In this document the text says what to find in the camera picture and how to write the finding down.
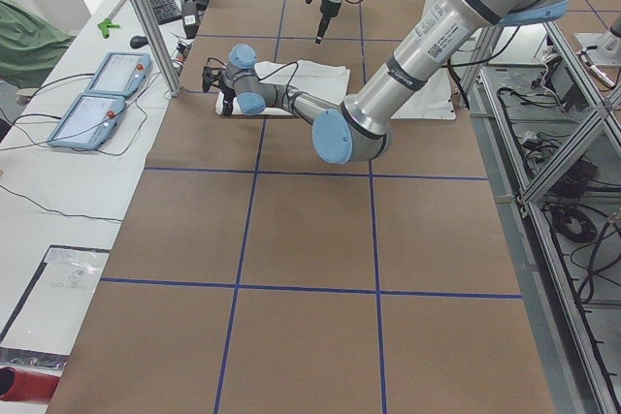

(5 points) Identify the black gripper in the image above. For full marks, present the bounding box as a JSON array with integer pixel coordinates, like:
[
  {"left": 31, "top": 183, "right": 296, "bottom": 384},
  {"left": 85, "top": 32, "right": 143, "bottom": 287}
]
[
  {"left": 219, "top": 78, "right": 236, "bottom": 117},
  {"left": 314, "top": 0, "right": 341, "bottom": 45}
]

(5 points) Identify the white long-sleeve printed shirt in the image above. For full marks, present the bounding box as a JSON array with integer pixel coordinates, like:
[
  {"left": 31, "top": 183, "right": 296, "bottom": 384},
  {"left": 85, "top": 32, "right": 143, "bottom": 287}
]
[{"left": 213, "top": 59, "right": 352, "bottom": 119}]

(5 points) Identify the black power adapter with label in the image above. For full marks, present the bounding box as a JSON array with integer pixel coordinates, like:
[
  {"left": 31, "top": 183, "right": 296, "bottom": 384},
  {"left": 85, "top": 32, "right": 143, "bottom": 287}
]
[{"left": 181, "top": 0, "right": 200, "bottom": 39}]

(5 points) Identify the upper blue teach pendant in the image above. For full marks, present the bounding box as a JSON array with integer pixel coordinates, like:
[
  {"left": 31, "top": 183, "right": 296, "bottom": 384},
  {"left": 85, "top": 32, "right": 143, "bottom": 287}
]
[{"left": 86, "top": 51, "right": 151, "bottom": 98}]

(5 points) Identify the blue teach pendant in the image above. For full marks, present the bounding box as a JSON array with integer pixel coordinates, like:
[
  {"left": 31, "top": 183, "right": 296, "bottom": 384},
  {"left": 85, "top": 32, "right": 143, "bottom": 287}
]
[
  {"left": 86, "top": 51, "right": 151, "bottom": 98},
  {"left": 47, "top": 93, "right": 125, "bottom": 150}
]

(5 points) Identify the black computer mouse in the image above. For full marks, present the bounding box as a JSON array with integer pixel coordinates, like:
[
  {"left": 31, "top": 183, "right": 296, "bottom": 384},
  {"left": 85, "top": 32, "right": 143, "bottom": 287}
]
[{"left": 129, "top": 36, "right": 148, "bottom": 49}]

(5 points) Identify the black keyboard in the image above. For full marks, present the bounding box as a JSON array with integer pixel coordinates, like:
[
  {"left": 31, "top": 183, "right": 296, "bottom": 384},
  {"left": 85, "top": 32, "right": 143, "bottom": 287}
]
[{"left": 148, "top": 0, "right": 181, "bottom": 25}]

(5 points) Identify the lower blue teach pendant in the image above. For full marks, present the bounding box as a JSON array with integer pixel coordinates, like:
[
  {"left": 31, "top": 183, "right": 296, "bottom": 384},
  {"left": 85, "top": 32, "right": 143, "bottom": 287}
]
[{"left": 47, "top": 93, "right": 125, "bottom": 150}]

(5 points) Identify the green plastic clamp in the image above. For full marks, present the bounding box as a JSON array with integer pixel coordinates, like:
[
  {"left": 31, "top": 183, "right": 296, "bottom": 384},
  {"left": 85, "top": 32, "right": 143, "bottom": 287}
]
[{"left": 98, "top": 17, "right": 120, "bottom": 39}]

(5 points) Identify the green cloth on chair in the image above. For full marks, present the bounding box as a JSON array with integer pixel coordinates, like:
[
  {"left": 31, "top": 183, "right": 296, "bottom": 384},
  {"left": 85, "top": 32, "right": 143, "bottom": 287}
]
[{"left": 1, "top": 0, "right": 75, "bottom": 88}]

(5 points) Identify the clear plastic document sleeve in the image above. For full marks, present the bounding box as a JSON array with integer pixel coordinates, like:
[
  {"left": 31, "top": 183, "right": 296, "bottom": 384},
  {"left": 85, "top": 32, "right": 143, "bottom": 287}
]
[{"left": 1, "top": 244, "right": 110, "bottom": 371}]

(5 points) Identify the red cylinder object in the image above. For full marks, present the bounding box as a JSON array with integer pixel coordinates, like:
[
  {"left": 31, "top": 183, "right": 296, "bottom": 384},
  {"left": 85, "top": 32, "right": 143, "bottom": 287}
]
[{"left": 1, "top": 366, "right": 60, "bottom": 404}]

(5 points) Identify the black pendant cable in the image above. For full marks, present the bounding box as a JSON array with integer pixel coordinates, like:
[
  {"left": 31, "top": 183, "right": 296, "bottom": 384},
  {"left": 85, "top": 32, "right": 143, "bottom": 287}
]
[{"left": 0, "top": 72, "right": 161, "bottom": 224}]

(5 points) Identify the aluminium frame post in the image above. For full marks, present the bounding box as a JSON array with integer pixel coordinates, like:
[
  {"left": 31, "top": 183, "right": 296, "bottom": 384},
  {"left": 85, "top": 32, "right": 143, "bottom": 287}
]
[{"left": 130, "top": 0, "right": 181, "bottom": 97}]

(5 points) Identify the white camera mast base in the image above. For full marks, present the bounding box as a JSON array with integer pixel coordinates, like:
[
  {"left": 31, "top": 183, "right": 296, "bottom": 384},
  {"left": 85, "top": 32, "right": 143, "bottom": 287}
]
[{"left": 393, "top": 0, "right": 455, "bottom": 120}]

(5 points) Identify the aluminium truss frame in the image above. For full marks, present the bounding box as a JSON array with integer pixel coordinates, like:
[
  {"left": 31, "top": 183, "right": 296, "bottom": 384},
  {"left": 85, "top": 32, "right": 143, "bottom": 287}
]
[{"left": 457, "top": 8, "right": 620, "bottom": 413}]

